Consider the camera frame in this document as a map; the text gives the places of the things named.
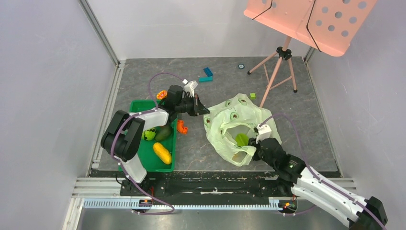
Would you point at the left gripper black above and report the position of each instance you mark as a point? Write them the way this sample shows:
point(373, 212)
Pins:
point(198, 108)

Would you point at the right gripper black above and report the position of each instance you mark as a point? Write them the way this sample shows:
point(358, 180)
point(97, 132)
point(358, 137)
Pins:
point(259, 149)

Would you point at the light green fake starfruit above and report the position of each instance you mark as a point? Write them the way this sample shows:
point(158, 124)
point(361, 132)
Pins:
point(242, 140)

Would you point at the pale green plastic bag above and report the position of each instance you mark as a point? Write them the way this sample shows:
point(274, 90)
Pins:
point(229, 118)

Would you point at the dark green fake avocado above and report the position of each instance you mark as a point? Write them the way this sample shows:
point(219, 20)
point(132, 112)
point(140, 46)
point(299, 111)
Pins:
point(163, 133)

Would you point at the green striped fake melon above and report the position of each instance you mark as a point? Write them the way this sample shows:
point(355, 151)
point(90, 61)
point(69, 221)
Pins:
point(149, 134)

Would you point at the yellow fake fruit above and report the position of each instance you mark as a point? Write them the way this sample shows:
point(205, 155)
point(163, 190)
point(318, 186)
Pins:
point(163, 154)

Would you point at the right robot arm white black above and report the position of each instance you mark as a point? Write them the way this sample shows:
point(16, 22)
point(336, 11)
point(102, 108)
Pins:
point(352, 210)

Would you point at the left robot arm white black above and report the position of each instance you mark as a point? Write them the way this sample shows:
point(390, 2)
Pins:
point(124, 133)

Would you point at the orange curved toy piece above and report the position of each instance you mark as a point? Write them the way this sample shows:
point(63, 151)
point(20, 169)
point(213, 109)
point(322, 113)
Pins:
point(181, 128)

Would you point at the teal rectangular block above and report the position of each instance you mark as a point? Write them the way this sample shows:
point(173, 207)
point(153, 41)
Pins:
point(206, 79)

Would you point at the blue lego brick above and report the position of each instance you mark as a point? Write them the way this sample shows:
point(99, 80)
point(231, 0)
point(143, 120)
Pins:
point(208, 72)

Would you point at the orange yellow round toy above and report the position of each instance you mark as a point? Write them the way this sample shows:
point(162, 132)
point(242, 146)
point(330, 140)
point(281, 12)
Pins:
point(162, 95)

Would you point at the green plastic tray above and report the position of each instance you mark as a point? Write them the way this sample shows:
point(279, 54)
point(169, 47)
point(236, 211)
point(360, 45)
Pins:
point(148, 158)

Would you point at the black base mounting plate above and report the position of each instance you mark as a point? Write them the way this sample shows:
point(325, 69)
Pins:
point(215, 188)

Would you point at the pink music stand desk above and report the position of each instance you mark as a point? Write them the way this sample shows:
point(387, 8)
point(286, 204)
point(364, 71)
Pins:
point(326, 25)

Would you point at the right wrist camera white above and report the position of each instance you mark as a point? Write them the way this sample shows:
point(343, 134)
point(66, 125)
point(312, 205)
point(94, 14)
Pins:
point(263, 132)

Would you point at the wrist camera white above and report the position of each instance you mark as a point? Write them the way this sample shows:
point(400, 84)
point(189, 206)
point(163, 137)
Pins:
point(190, 86)
point(263, 132)

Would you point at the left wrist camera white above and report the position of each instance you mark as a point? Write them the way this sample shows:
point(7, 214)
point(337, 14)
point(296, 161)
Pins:
point(190, 86)

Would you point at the white cable duct strip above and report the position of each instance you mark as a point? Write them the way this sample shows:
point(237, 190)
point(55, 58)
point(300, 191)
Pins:
point(137, 203)

